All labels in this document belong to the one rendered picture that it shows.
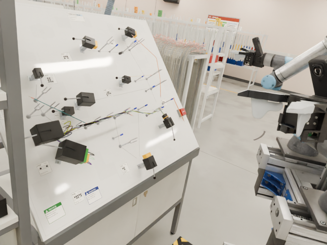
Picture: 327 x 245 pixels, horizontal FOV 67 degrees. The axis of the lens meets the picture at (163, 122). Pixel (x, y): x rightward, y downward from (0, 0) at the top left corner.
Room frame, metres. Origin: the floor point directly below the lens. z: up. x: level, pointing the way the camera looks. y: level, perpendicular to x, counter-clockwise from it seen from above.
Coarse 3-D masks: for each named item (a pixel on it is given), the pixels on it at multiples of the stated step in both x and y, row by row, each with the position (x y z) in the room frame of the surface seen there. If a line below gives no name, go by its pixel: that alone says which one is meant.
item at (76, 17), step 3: (69, 15) 1.43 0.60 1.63; (72, 15) 1.45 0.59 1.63; (75, 15) 1.47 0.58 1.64; (78, 15) 1.49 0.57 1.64; (81, 15) 1.50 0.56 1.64; (72, 18) 1.43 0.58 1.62; (75, 18) 1.45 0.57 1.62; (78, 18) 1.47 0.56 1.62; (81, 18) 1.49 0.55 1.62; (81, 21) 1.47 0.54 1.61; (84, 21) 1.49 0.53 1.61
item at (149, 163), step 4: (152, 156) 1.15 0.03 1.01; (144, 160) 1.13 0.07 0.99; (148, 160) 1.11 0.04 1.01; (152, 160) 1.13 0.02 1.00; (140, 164) 1.16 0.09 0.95; (144, 164) 1.13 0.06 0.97; (148, 164) 1.11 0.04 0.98; (152, 164) 1.11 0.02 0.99; (156, 164) 1.13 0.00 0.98; (148, 168) 1.11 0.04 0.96; (152, 168) 1.10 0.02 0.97
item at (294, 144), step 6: (294, 138) 1.21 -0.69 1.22; (288, 144) 1.23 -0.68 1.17; (294, 144) 1.19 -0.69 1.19; (300, 144) 1.17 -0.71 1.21; (306, 144) 1.16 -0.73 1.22; (294, 150) 1.17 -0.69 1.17; (300, 150) 1.15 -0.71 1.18; (306, 150) 1.15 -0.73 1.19; (312, 150) 1.14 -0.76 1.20; (312, 156) 1.14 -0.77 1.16
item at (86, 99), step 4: (80, 92) 1.06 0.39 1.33; (84, 92) 1.07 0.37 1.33; (88, 92) 1.09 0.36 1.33; (76, 96) 1.07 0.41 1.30; (80, 96) 1.05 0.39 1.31; (84, 96) 1.06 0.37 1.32; (88, 96) 1.07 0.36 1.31; (92, 96) 1.09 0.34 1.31; (64, 100) 1.01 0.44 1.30; (80, 100) 1.05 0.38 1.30; (84, 100) 1.04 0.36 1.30; (88, 100) 1.06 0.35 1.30; (92, 100) 1.08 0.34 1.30; (76, 104) 1.10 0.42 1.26; (80, 104) 1.05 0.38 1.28; (84, 104) 1.06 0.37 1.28; (88, 104) 1.07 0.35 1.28; (92, 104) 1.08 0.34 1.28; (76, 108) 1.10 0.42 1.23
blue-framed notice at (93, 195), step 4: (92, 188) 0.91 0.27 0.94; (96, 188) 0.92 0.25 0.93; (84, 192) 0.87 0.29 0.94; (88, 192) 0.88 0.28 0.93; (92, 192) 0.90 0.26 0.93; (96, 192) 0.91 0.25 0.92; (100, 192) 0.92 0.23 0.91; (88, 196) 0.87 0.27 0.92; (92, 196) 0.88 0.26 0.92; (96, 196) 0.90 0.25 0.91; (100, 196) 0.91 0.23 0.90; (88, 200) 0.86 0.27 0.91; (92, 200) 0.87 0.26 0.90; (96, 200) 0.88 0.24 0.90
